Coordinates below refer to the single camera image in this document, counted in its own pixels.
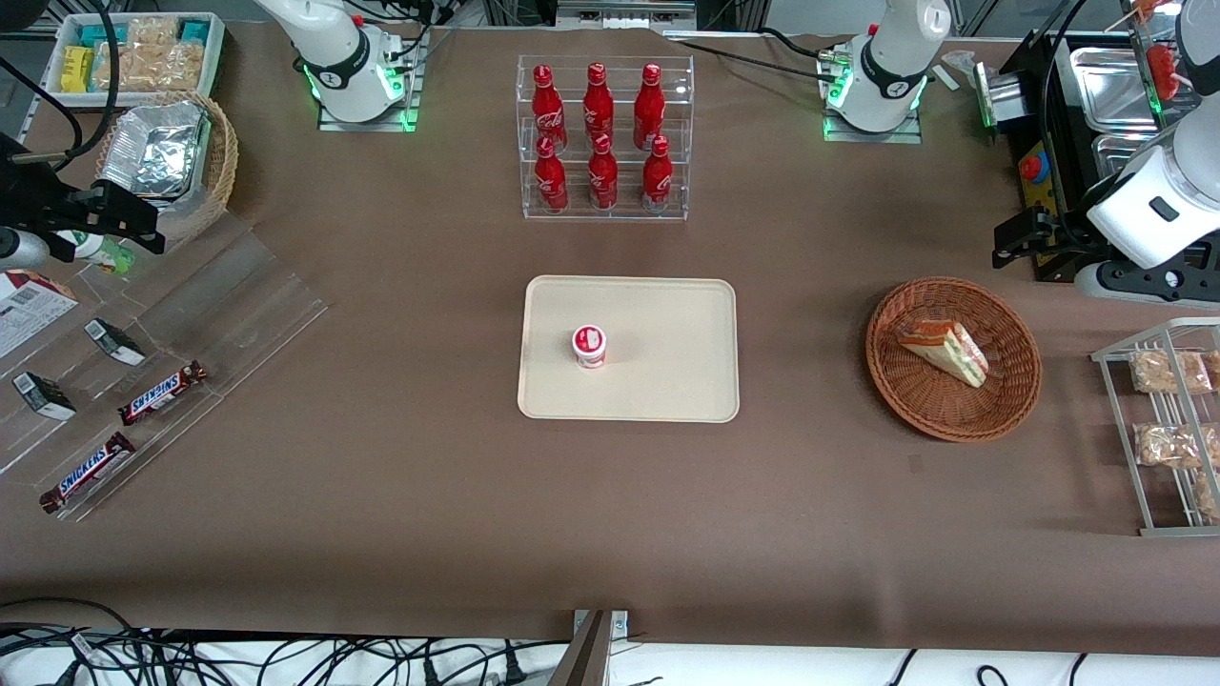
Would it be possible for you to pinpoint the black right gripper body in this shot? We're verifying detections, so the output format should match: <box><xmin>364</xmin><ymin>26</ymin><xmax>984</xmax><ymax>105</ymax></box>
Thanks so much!
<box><xmin>0</xmin><ymin>133</ymin><xmax>104</xmax><ymax>263</ymax></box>

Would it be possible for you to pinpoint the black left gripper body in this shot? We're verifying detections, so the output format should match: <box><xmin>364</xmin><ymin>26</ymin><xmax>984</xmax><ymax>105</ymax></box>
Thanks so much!
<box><xmin>1027</xmin><ymin>210</ymin><xmax>1108</xmax><ymax>279</ymax></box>

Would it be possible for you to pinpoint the triangle sandwich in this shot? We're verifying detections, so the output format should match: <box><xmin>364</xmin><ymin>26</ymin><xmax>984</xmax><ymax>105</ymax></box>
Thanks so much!
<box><xmin>896</xmin><ymin>319</ymin><xmax>989</xmax><ymax>389</ymax></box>

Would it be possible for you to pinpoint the tan wicker basket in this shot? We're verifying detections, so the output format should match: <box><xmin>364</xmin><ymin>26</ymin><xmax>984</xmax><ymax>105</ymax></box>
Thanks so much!
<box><xmin>95</xmin><ymin>91</ymin><xmax>239</xmax><ymax>244</ymax></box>

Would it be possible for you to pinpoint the brown round wicker basket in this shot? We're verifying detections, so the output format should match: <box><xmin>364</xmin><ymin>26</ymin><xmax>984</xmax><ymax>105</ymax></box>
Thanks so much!
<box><xmin>865</xmin><ymin>276</ymin><xmax>1043</xmax><ymax>443</ymax></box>

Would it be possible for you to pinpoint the beige plastic tray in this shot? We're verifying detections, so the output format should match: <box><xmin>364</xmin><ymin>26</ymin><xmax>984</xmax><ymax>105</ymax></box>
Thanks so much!
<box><xmin>518</xmin><ymin>275</ymin><xmax>741</xmax><ymax>423</ymax></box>

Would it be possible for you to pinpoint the green white small bottle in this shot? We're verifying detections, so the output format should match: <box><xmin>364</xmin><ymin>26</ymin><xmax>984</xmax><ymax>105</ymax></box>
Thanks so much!
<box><xmin>57</xmin><ymin>231</ymin><xmax>136</xmax><ymax>275</ymax></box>

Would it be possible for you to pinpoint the silver foil pack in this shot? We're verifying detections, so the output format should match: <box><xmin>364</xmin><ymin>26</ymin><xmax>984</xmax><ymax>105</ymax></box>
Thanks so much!
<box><xmin>100</xmin><ymin>102</ymin><xmax>211</xmax><ymax>198</ymax></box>

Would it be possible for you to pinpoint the small black white box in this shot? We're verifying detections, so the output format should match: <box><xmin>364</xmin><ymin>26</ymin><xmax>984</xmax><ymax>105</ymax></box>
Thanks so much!
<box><xmin>11</xmin><ymin>372</ymin><xmax>77</xmax><ymax>421</ymax></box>
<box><xmin>84</xmin><ymin>318</ymin><xmax>147</xmax><ymax>367</ymax></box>

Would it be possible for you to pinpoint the red white printed box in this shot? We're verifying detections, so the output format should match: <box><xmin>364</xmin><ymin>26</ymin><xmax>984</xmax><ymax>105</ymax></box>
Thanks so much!
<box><xmin>0</xmin><ymin>270</ymin><xmax>79</xmax><ymax>360</ymax></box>

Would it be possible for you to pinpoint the steel warmer pan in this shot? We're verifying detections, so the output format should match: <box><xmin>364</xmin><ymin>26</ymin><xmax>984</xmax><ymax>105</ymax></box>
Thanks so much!
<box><xmin>1092</xmin><ymin>133</ymin><xmax>1169</xmax><ymax>182</ymax></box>
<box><xmin>1069</xmin><ymin>46</ymin><xmax>1162</xmax><ymax>132</ymax></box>

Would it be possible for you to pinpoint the clear acrylic stepped shelf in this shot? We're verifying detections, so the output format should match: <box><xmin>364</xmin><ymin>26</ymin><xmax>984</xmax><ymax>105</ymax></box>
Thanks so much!
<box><xmin>0</xmin><ymin>212</ymin><xmax>330</xmax><ymax>523</ymax></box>

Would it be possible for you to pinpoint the silver metal block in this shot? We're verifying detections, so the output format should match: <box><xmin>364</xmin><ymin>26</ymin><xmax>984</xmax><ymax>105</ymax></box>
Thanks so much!
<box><xmin>972</xmin><ymin>71</ymin><xmax>1026</xmax><ymax>131</ymax></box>

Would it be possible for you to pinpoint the black food warmer appliance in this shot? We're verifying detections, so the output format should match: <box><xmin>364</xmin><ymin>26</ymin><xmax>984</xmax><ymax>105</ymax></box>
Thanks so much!
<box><xmin>991</xmin><ymin>29</ymin><xmax>1220</xmax><ymax>284</ymax></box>

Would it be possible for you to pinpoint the clear bag of crackers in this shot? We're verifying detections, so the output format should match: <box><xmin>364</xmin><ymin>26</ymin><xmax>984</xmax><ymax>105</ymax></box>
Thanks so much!
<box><xmin>92</xmin><ymin>43</ymin><xmax>206</xmax><ymax>93</ymax></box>
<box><xmin>124</xmin><ymin>17</ymin><xmax>182</xmax><ymax>49</ymax></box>

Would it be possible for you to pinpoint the Snickers chocolate bar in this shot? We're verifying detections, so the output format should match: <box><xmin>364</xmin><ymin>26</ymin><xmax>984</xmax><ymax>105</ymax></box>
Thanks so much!
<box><xmin>117</xmin><ymin>360</ymin><xmax>209</xmax><ymax>426</ymax></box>
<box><xmin>39</xmin><ymin>432</ymin><xmax>137</xmax><ymax>515</ymax></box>

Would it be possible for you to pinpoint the white plastic bin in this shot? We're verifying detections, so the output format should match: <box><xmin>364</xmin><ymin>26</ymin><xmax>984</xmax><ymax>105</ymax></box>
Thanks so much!
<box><xmin>43</xmin><ymin>12</ymin><xmax>227</xmax><ymax>108</ymax></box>

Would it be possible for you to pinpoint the red food on skewer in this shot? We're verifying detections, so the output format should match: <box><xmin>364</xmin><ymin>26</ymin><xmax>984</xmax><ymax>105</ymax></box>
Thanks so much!
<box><xmin>1147</xmin><ymin>43</ymin><xmax>1185</xmax><ymax>102</ymax></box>

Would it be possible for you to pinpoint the clear acrylic bottle rack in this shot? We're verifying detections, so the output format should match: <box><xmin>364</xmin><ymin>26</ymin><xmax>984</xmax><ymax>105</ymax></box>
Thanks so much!
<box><xmin>517</xmin><ymin>54</ymin><xmax>695</xmax><ymax>222</ymax></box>

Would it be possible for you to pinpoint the red cola bottle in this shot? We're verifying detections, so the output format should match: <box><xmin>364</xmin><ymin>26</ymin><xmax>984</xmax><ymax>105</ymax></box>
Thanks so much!
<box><xmin>532</xmin><ymin>65</ymin><xmax>568</xmax><ymax>153</ymax></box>
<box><xmin>641</xmin><ymin>135</ymin><xmax>674</xmax><ymax>212</ymax></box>
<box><xmin>534</xmin><ymin>135</ymin><xmax>570</xmax><ymax>213</ymax></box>
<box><xmin>587</xmin><ymin>133</ymin><xmax>620</xmax><ymax>211</ymax></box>
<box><xmin>583</xmin><ymin>63</ymin><xmax>616</xmax><ymax>144</ymax></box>
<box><xmin>634</xmin><ymin>64</ymin><xmax>665</xmax><ymax>151</ymax></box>

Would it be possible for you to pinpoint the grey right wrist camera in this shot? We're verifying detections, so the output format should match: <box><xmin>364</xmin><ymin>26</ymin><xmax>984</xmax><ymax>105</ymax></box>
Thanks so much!
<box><xmin>0</xmin><ymin>229</ymin><xmax>51</xmax><ymax>272</ymax></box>

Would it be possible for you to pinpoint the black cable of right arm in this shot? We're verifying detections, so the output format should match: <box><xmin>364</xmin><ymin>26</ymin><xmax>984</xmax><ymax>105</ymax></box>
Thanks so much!
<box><xmin>0</xmin><ymin>0</ymin><xmax>122</xmax><ymax>174</ymax></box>

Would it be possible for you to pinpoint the grey wire rack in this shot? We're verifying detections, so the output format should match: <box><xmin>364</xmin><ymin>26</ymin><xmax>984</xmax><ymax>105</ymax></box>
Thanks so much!
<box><xmin>1091</xmin><ymin>317</ymin><xmax>1220</xmax><ymax>537</ymax></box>

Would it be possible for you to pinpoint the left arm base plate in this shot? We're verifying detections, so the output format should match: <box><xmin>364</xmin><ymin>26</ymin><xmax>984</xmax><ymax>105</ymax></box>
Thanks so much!
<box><xmin>823</xmin><ymin>38</ymin><xmax>924</xmax><ymax>145</ymax></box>

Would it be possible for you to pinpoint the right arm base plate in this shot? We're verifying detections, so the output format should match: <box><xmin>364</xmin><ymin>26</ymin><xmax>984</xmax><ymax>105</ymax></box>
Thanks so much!
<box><xmin>317</xmin><ymin>27</ymin><xmax>430</xmax><ymax>133</ymax></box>

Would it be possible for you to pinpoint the black cable on table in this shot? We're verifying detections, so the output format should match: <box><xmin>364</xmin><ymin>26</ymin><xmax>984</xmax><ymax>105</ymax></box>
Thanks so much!
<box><xmin>667</xmin><ymin>27</ymin><xmax>851</xmax><ymax>82</ymax></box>

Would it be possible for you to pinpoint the black cable bundle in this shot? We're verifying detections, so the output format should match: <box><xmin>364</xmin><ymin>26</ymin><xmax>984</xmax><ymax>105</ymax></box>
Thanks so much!
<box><xmin>0</xmin><ymin>598</ymin><xmax>573</xmax><ymax>686</ymax></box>

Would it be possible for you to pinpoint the metal table bracket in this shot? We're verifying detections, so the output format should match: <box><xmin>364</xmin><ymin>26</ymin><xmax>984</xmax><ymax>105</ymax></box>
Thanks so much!
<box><xmin>548</xmin><ymin>610</ymin><xmax>630</xmax><ymax>686</ymax></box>

